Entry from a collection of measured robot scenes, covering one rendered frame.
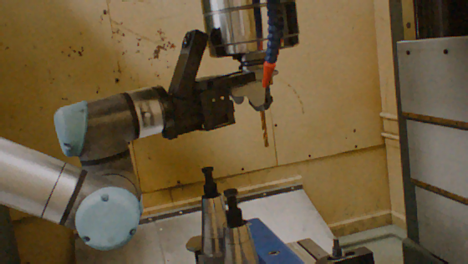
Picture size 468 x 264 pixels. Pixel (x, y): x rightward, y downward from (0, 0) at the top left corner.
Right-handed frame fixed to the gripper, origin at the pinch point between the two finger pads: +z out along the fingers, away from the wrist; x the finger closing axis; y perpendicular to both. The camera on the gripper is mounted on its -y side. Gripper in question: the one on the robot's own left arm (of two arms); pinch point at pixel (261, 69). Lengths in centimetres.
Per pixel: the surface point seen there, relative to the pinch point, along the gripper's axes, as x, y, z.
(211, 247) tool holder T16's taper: 22.9, 17.1, -24.2
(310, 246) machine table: -33, 53, 24
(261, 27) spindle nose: 7.6, -7.3, -3.2
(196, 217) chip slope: -95, 58, 15
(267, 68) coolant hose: 16.3, -1.7, -8.3
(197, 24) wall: -96, -12, 31
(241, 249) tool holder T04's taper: 33.8, 13.4, -25.1
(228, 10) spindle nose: 4.8, -10.7, -6.8
